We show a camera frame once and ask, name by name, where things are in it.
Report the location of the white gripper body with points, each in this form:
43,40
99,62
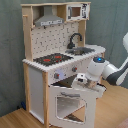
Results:
81,82

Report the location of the red left stove knob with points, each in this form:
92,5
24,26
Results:
56,75

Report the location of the white oven door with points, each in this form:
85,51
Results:
64,101

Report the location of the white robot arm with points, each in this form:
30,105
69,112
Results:
113,75

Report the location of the white toy microwave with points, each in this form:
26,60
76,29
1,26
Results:
77,11

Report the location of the black toy stovetop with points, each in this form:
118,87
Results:
52,59

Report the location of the grey toy sink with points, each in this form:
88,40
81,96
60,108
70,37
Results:
79,51

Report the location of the wooden toy kitchen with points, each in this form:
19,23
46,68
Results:
46,40

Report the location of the black toy faucet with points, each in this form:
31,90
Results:
73,39

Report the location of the grey range hood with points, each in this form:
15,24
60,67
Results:
46,15

